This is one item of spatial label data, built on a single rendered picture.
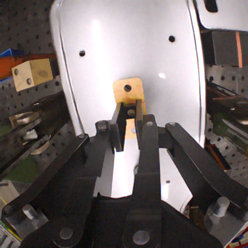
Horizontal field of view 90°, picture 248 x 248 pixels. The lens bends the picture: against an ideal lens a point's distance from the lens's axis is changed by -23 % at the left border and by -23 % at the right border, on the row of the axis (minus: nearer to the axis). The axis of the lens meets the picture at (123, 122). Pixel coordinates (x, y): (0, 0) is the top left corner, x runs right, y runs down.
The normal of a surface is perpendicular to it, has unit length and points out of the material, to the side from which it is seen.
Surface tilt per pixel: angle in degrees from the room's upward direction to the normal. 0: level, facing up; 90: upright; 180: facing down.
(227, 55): 0
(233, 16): 0
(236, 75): 0
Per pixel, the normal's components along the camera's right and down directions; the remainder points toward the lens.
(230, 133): -0.98, 0.21
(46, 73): 0.98, -0.13
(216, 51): -0.08, 0.39
